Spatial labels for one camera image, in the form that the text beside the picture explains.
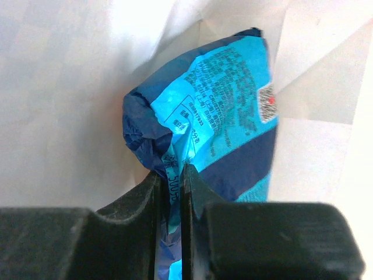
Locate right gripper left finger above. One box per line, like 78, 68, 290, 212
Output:
1, 173, 161, 279

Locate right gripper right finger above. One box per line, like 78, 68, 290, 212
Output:
180, 164, 365, 279

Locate large blue snack bag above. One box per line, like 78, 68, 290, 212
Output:
122, 28, 278, 279

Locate blue checkered paper bag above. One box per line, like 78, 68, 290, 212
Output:
0, 0, 373, 209

